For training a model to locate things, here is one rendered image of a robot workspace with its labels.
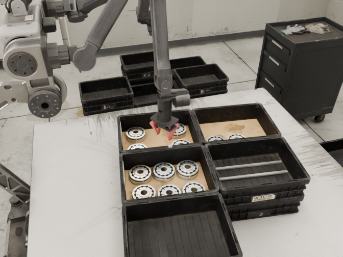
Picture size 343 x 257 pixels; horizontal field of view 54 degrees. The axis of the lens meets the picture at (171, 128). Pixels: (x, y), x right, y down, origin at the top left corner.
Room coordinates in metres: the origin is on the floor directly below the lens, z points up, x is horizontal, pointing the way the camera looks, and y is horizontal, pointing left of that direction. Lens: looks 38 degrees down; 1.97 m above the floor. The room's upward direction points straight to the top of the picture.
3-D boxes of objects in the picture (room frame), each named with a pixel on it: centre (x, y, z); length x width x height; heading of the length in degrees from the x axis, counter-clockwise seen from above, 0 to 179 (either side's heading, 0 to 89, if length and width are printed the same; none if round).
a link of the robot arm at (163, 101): (1.12, 0.02, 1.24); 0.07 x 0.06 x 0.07; 106
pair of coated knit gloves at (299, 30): (2.78, -1.04, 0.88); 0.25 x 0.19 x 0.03; 106
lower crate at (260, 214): (1.10, -0.37, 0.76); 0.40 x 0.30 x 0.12; 99
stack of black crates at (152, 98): (2.41, 0.14, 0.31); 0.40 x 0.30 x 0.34; 106
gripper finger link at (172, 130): (1.10, 0.02, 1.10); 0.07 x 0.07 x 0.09; 54
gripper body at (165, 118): (1.11, 0.03, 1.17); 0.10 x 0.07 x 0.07; 54
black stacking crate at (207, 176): (1.04, 0.02, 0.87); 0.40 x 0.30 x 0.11; 99
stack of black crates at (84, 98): (2.29, 0.52, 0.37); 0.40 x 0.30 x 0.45; 106
